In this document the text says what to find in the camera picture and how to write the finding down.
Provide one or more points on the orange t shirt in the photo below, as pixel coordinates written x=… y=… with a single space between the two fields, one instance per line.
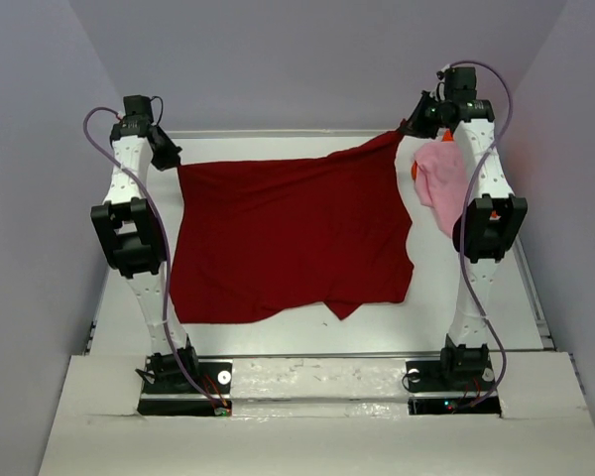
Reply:
x=446 y=137

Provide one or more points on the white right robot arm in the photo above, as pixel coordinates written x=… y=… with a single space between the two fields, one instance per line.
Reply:
x=489 y=220

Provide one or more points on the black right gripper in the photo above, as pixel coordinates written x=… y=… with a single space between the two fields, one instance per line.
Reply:
x=415 y=125

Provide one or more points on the dark red t shirt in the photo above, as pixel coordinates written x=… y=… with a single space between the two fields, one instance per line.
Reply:
x=260 y=237

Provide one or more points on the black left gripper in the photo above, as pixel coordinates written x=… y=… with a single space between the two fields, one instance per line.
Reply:
x=170 y=159

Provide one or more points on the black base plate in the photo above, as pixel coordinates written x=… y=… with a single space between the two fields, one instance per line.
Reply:
x=432 y=394
x=178 y=398

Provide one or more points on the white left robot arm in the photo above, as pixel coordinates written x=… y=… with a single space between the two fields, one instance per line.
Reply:
x=134 y=240

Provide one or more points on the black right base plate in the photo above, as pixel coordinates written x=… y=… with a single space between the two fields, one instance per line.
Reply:
x=432 y=394

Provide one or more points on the pink t shirt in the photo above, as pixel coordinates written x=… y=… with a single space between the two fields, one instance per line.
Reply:
x=441 y=182

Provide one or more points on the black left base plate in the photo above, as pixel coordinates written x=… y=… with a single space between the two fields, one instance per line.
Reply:
x=178 y=398

